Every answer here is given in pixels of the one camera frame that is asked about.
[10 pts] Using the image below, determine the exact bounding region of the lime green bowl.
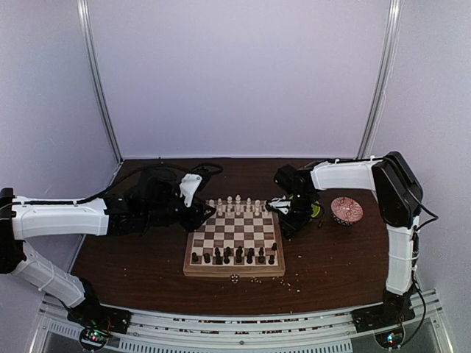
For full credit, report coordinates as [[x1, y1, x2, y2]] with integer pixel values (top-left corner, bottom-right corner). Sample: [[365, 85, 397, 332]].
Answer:
[[310, 202, 321, 219]]

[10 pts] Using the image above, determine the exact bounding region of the dark king chess piece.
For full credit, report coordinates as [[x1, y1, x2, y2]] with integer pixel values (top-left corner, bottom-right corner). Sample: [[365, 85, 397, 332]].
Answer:
[[246, 248, 255, 264]]

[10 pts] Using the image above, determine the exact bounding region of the right aluminium corner post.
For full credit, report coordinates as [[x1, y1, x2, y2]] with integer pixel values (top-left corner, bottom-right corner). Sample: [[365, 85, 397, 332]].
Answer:
[[356, 0, 403, 159]]

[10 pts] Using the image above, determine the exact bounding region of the aluminium front frame rail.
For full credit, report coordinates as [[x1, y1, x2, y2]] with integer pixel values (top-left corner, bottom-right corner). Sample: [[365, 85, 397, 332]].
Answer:
[[31, 288, 448, 353]]

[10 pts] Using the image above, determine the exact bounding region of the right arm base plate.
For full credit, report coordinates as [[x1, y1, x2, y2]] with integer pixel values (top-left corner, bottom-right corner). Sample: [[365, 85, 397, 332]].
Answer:
[[351, 304, 415, 333]]

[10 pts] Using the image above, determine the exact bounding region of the row of white chess pieces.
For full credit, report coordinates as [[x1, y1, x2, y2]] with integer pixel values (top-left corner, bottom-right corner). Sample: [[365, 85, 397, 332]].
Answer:
[[206, 195, 273, 218]]

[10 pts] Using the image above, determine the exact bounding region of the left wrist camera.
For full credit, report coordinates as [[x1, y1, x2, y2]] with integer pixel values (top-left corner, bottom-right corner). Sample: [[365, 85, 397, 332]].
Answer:
[[179, 174, 203, 208]]

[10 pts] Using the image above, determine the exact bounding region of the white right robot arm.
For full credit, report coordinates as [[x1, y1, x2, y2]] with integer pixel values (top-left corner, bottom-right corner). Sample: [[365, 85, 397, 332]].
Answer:
[[266, 151, 423, 325]]

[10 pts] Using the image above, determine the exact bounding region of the dark knight chess piece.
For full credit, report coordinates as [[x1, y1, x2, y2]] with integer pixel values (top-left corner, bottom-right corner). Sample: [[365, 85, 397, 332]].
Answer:
[[257, 246, 266, 264]]

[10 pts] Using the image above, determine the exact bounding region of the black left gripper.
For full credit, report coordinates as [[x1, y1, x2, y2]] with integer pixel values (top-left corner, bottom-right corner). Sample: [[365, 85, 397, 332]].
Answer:
[[144, 195, 216, 232]]

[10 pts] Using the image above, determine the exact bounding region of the left aluminium corner post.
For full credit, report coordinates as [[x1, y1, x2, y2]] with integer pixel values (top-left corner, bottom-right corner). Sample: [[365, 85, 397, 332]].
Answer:
[[77, 0, 124, 163]]

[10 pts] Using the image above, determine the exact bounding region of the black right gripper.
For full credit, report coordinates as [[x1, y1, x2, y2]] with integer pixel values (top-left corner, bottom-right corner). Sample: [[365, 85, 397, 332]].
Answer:
[[280, 191, 316, 238]]

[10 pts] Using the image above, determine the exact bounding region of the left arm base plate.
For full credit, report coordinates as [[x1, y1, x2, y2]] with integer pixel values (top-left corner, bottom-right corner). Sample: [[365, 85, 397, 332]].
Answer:
[[67, 307, 132, 334]]

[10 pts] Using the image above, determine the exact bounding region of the aluminium corner post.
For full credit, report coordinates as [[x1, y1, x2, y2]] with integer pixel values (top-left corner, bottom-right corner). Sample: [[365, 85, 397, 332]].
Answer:
[[77, 0, 124, 163], [356, 0, 403, 159]]

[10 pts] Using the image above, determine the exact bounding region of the wooden chess board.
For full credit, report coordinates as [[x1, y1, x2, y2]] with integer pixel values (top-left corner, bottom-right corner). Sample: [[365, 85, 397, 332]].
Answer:
[[183, 213, 286, 278]]

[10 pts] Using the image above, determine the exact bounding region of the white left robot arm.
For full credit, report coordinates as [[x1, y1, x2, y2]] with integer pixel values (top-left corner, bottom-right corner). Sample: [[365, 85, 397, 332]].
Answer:
[[1, 163, 222, 327]]

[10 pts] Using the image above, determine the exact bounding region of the red patterned bowl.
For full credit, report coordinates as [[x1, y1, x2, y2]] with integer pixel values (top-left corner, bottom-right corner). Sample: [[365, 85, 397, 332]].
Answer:
[[330, 196, 364, 227]]

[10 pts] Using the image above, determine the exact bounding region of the dark queen chess piece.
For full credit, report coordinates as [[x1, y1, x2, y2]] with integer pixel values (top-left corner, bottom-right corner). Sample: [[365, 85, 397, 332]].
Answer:
[[235, 246, 244, 264]]

